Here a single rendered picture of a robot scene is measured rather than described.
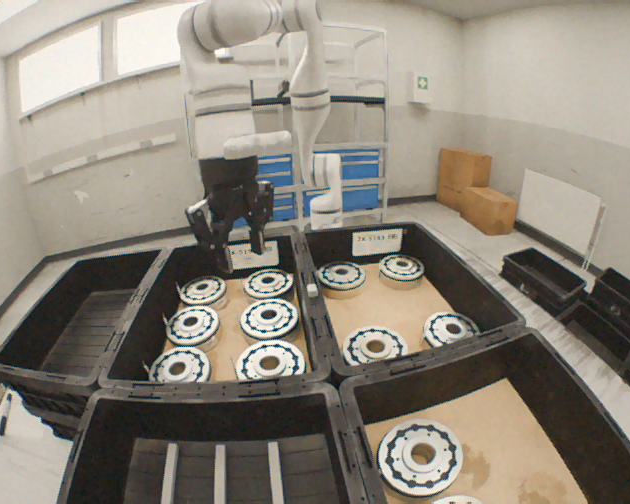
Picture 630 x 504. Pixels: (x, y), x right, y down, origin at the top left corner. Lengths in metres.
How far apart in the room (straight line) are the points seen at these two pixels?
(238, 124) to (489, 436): 0.50
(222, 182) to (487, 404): 0.47
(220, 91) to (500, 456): 0.56
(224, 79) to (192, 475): 0.47
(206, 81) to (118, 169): 3.08
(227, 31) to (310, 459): 0.50
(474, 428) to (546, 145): 3.32
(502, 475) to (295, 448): 0.27
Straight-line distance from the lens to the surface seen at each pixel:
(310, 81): 0.64
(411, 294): 0.61
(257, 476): 0.37
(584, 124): 3.37
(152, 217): 3.39
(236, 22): 0.34
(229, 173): 0.33
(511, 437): 0.45
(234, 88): 0.33
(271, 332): 0.46
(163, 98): 3.19
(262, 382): 0.32
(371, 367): 0.32
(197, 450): 0.41
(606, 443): 0.43
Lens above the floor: 1.18
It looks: 28 degrees down
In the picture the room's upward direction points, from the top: 2 degrees counter-clockwise
